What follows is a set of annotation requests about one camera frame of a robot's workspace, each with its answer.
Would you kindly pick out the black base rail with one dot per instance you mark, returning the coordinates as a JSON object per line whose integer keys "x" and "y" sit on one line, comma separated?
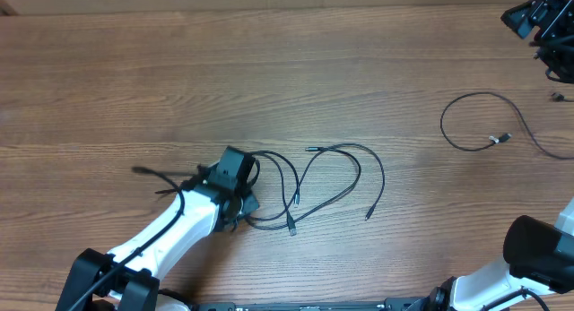
{"x": 165, "y": 303}

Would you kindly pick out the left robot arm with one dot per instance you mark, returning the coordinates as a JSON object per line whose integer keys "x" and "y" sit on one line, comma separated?
{"x": 214, "y": 198}

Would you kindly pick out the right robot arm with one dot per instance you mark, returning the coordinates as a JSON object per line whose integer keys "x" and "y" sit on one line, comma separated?
{"x": 537, "y": 258}

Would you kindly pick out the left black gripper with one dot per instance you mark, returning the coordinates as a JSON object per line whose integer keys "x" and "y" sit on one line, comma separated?
{"x": 249, "y": 201}

